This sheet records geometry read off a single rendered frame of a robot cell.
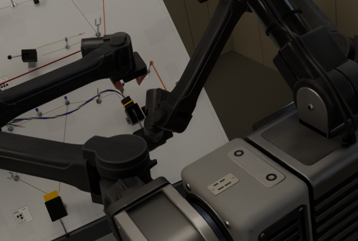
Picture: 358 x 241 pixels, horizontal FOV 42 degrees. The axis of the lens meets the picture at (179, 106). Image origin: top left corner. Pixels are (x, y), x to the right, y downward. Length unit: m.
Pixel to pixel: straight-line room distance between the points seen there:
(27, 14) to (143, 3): 0.40
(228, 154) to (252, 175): 0.05
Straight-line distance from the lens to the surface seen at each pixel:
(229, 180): 0.54
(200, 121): 1.61
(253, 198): 0.52
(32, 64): 1.63
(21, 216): 1.57
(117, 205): 0.58
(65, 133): 1.57
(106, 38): 1.21
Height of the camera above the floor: 1.89
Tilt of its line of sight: 32 degrees down
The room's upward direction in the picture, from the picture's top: 14 degrees counter-clockwise
